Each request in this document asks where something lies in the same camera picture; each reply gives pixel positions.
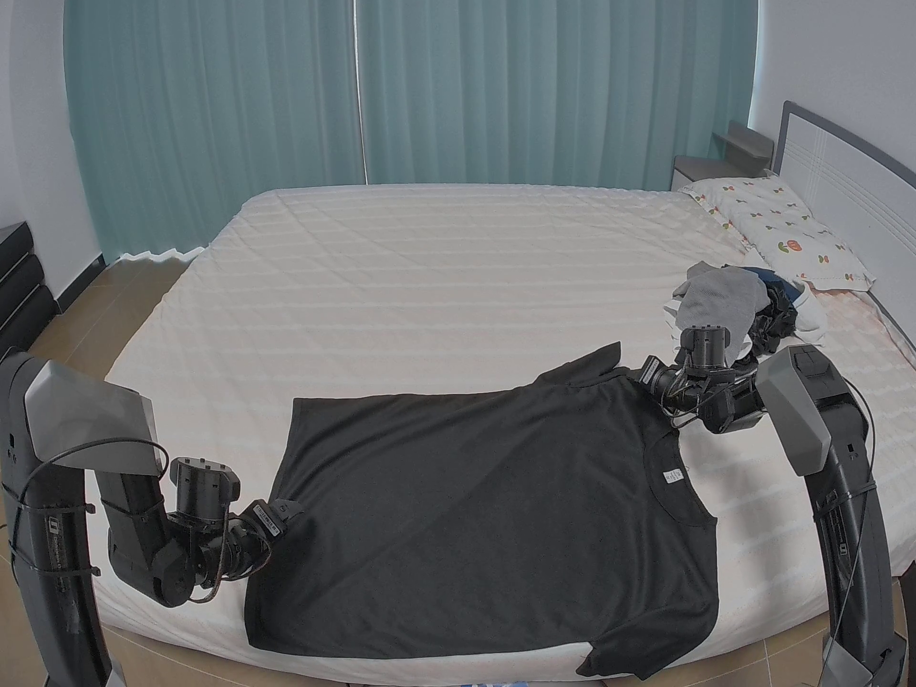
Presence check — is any grey bedside table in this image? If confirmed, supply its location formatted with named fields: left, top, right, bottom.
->
left=673, top=120, right=775, bottom=191

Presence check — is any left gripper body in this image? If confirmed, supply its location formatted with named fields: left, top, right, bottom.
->
left=228, top=500, right=289, bottom=571

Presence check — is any bed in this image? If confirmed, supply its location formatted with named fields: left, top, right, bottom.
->
left=93, top=101, right=916, bottom=674

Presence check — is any black T-shirt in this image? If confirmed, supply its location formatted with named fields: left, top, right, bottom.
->
left=243, top=342, right=720, bottom=678

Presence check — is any white printed pillow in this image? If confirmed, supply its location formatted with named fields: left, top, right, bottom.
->
left=676, top=175, right=877, bottom=291

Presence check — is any blue-green curtain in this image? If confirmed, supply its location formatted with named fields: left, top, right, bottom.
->
left=64, top=0, right=369, bottom=259
left=354, top=0, right=760, bottom=191

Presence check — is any black chest of drawers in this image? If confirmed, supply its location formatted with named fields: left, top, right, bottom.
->
left=0, top=221, right=57, bottom=352

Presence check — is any pile of clothes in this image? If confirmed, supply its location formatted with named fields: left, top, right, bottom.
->
left=662, top=260, right=830, bottom=363

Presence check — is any black cable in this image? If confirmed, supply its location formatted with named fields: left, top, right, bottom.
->
left=823, top=375, right=877, bottom=678
left=6, top=439, right=171, bottom=571

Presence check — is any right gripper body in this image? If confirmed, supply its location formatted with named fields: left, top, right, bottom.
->
left=639, top=356, right=691, bottom=406

